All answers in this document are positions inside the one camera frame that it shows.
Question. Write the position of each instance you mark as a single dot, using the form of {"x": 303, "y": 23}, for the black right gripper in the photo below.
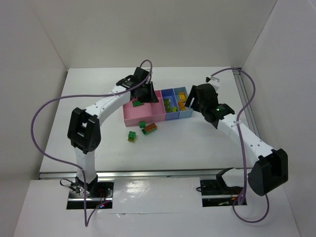
{"x": 193, "y": 99}

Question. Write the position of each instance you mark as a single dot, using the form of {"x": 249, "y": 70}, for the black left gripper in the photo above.
{"x": 147, "y": 93}

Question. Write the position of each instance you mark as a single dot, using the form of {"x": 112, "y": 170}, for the yellow round printed lego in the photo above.
{"x": 181, "y": 97}

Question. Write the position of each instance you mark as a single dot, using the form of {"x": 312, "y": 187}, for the yellow lego plate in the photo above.
{"x": 181, "y": 106}

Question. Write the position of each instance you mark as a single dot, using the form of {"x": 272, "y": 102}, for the small dark green lego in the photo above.
{"x": 142, "y": 124}

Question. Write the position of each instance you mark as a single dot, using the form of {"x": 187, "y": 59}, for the green square lego brick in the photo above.
{"x": 132, "y": 134}

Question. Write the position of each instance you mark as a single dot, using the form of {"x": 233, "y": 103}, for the long green lego brick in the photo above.
{"x": 137, "y": 103}

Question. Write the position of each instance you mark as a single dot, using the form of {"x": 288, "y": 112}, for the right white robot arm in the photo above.
{"x": 269, "y": 166}

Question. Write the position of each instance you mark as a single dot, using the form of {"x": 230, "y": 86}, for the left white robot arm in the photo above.
{"x": 84, "y": 129}

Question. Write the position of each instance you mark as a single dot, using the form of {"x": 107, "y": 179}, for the lime lego in blue bin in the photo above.
{"x": 166, "y": 103}

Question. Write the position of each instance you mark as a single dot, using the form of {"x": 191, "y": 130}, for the narrow pink bin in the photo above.
{"x": 158, "y": 110}

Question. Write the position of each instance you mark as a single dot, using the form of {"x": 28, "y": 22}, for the dark blue bin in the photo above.
{"x": 170, "y": 104}

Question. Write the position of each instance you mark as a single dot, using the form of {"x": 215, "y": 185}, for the large pink bin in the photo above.
{"x": 133, "y": 115}

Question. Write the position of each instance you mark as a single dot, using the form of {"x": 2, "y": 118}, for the aluminium side rail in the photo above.
{"x": 245, "y": 90}

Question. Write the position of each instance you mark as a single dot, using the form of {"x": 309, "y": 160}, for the aluminium front rail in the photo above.
{"x": 135, "y": 174}

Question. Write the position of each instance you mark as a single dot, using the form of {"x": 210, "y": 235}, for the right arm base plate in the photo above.
{"x": 214, "y": 194}

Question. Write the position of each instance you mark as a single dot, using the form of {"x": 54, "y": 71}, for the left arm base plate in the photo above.
{"x": 103, "y": 195}

